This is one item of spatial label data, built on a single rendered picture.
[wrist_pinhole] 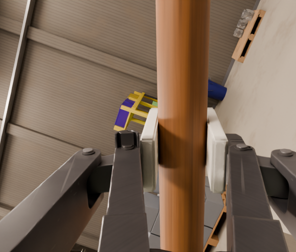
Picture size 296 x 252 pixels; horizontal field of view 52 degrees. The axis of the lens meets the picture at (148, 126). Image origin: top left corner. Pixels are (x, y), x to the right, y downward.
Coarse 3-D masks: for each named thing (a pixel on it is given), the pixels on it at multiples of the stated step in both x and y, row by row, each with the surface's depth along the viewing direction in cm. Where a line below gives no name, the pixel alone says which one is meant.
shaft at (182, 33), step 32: (160, 0) 16; (192, 0) 15; (160, 32) 16; (192, 32) 16; (160, 64) 17; (192, 64) 16; (160, 96) 18; (192, 96) 17; (160, 128) 18; (192, 128) 17; (160, 160) 19; (192, 160) 18; (160, 192) 20; (192, 192) 19; (160, 224) 20; (192, 224) 19
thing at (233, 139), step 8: (232, 136) 18; (240, 136) 18; (232, 144) 16; (264, 160) 14; (264, 168) 14; (272, 168) 13; (264, 176) 14; (272, 176) 14; (280, 176) 13; (264, 184) 14; (272, 184) 14; (280, 184) 13; (288, 184) 13; (272, 192) 14; (280, 192) 14; (288, 192) 13
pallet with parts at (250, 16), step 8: (240, 16) 703; (248, 16) 668; (256, 16) 637; (240, 24) 696; (248, 24) 681; (240, 32) 703; (248, 32) 654; (240, 40) 704; (248, 40) 685; (240, 48) 676; (248, 48) 658; (232, 56) 729; (240, 56) 670
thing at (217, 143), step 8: (208, 112) 20; (208, 120) 18; (216, 120) 18; (208, 128) 17; (216, 128) 17; (208, 136) 17; (216, 136) 15; (224, 136) 15; (208, 144) 17; (216, 144) 15; (224, 144) 15; (208, 152) 17; (216, 152) 15; (224, 152) 15; (208, 160) 17; (216, 160) 15; (224, 160) 15; (208, 168) 17; (216, 168) 15; (224, 168) 15; (208, 176) 17; (216, 176) 15; (224, 176) 15; (216, 184) 16; (224, 184) 16; (216, 192) 16
